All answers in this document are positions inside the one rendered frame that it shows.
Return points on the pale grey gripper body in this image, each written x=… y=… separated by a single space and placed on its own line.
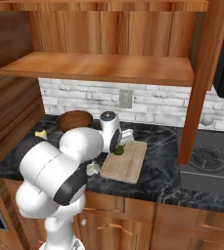
x=127 y=136

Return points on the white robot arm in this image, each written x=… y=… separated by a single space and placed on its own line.
x=48 y=166

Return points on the green lime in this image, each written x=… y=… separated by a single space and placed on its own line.
x=118 y=151

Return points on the light wooden cutting board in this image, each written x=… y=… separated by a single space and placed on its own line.
x=126 y=164

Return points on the white garlic bulb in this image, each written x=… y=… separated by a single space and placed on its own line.
x=93 y=168

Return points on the brown wooden bowl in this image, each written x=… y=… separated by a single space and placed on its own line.
x=74 y=119

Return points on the wooden cabinet door with knob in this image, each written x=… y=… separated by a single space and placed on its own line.
x=198 y=81

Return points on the wooden drawer front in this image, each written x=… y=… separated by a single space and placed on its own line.
x=139 y=210

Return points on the pale round door knob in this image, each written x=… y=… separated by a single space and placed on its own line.
x=207 y=119

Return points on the grey gas hob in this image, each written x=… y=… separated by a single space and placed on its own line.
x=208 y=169

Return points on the wooden base cupboard door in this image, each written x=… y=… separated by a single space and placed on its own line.
x=139 y=239
x=182 y=236

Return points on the grey wall outlet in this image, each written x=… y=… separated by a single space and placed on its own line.
x=125 y=98

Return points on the wooden wall cabinet with shelf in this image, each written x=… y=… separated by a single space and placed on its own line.
x=100 y=66

